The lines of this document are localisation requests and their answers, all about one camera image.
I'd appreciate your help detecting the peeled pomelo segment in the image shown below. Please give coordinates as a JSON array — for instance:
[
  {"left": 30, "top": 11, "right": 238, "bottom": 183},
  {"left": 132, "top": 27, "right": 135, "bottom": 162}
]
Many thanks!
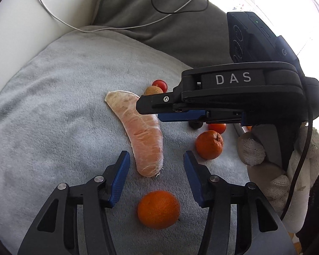
[{"left": 104, "top": 91, "right": 164, "bottom": 178}]

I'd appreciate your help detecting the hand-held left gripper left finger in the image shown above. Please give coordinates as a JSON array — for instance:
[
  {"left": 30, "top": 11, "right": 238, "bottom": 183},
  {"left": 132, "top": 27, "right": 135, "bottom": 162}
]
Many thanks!
[{"left": 17, "top": 150, "right": 131, "bottom": 255}]

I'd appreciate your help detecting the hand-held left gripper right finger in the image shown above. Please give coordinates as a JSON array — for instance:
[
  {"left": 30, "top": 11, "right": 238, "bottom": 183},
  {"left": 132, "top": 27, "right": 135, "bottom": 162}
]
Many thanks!
[{"left": 183, "top": 150, "right": 298, "bottom": 255}]

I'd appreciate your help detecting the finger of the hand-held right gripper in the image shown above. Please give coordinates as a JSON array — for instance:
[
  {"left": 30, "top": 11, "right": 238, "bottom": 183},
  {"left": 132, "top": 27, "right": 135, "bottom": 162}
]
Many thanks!
[
  {"left": 158, "top": 110, "right": 253, "bottom": 126},
  {"left": 136, "top": 90, "right": 210, "bottom": 115}
]

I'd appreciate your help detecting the light grey plush blanket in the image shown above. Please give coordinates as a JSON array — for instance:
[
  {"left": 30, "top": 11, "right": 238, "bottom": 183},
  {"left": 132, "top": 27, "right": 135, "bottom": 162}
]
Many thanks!
[{"left": 0, "top": 26, "right": 256, "bottom": 255}]

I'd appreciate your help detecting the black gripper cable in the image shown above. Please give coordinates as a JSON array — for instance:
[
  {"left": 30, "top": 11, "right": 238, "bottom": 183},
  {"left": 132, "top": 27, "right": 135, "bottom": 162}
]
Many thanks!
[{"left": 280, "top": 77, "right": 314, "bottom": 221}]

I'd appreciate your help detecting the small brown round fruit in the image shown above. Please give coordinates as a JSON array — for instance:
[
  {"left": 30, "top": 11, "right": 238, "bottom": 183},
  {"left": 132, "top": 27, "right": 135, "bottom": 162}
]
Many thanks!
[{"left": 144, "top": 85, "right": 164, "bottom": 96}]

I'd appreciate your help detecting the white cable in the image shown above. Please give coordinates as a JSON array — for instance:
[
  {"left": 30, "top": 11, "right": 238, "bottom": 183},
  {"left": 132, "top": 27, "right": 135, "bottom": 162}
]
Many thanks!
[{"left": 34, "top": 0, "right": 202, "bottom": 32}]

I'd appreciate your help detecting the person's right hand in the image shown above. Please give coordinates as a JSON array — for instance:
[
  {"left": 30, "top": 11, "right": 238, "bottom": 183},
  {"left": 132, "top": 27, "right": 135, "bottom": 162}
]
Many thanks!
[{"left": 238, "top": 122, "right": 319, "bottom": 234}]

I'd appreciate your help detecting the grey cushion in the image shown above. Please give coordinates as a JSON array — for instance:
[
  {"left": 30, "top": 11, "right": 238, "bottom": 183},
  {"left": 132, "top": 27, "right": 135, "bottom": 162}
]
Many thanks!
[{"left": 92, "top": 0, "right": 245, "bottom": 69}]

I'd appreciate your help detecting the white sofa armrest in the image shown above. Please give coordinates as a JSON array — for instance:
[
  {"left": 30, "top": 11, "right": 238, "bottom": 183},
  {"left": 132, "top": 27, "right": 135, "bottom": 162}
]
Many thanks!
[{"left": 0, "top": 0, "right": 115, "bottom": 89}]

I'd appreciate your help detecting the red cherry tomato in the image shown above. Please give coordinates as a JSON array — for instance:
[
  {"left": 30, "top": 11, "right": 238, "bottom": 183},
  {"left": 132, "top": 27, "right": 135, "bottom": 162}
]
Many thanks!
[{"left": 151, "top": 79, "right": 168, "bottom": 92}]

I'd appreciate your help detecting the orange tangerine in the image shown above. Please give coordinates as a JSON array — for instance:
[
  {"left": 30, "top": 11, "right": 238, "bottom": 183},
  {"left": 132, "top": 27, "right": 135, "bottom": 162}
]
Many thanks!
[
  {"left": 195, "top": 130, "right": 224, "bottom": 160},
  {"left": 137, "top": 190, "right": 181, "bottom": 230}
]

